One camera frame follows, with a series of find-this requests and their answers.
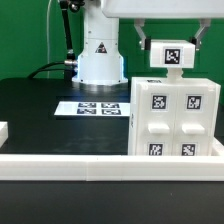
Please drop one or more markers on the white cabinet door panel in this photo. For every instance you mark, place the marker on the white cabinet door panel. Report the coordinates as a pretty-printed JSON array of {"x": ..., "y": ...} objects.
[
  {"x": 155, "y": 119},
  {"x": 193, "y": 121}
]

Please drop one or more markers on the white cabinet body box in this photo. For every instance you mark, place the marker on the white cabinet body box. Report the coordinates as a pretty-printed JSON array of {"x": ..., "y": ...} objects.
[{"x": 175, "y": 79}]

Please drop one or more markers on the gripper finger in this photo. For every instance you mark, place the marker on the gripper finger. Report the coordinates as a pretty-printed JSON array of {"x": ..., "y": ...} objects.
[
  {"x": 204, "y": 25},
  {"x": 145, "y": 41}
]

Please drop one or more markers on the small white box part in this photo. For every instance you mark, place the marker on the small white box part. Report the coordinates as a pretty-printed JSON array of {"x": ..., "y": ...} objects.
[{"x": 172, "y": 54}]

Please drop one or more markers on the white block at left edge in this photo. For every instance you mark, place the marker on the white block at left edge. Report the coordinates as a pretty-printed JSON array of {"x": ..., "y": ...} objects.
[{"x": 3, "y": 132}]

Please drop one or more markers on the white marker base sheet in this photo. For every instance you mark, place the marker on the white marker base sheet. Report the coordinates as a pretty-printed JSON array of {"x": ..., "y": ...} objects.
[{"x": 105, "y": 109}]

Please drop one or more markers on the white L-shaped frame fence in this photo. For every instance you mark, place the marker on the white L-shaped frame fence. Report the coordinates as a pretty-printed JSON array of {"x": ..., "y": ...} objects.
[{"x": 113, "y": 168}]

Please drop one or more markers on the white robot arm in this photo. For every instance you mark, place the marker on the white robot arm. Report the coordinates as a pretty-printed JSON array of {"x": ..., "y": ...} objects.
[{"x": 100, "y": 62}]

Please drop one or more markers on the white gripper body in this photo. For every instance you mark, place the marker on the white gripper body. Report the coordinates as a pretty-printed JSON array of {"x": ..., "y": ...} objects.
[{"x": 164, "y": 9}]

